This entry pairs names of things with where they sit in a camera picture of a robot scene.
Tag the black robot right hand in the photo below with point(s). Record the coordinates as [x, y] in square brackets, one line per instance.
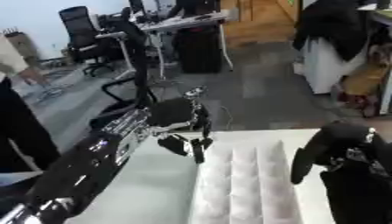
[339, 138]

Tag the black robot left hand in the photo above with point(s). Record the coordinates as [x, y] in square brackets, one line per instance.
[171, 113]

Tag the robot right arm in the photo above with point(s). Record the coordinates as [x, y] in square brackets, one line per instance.
[360, 198]

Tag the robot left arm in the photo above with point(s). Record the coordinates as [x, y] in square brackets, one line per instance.
[92, 163]

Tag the black stand with pole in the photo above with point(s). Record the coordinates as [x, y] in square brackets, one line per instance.
[141, 70]

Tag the brown bag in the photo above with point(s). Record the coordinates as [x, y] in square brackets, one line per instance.
[363, 79]

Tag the black cabinet under desk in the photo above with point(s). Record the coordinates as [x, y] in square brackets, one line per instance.
[199, 49]

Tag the white desk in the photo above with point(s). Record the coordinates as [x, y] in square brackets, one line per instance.
[178, 22]

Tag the black jacket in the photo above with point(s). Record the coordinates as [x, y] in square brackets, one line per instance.
[331, 23]

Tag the black office chair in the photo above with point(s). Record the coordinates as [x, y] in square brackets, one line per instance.
[81, 32]

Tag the wooden door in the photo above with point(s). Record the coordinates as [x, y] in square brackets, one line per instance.
[260, 20]

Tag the person's hand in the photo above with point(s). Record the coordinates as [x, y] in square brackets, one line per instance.
[33, 76]

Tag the person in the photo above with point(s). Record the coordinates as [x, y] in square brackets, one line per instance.
[20, 137]

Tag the brown shelf unit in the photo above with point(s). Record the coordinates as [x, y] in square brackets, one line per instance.
[21, 43]

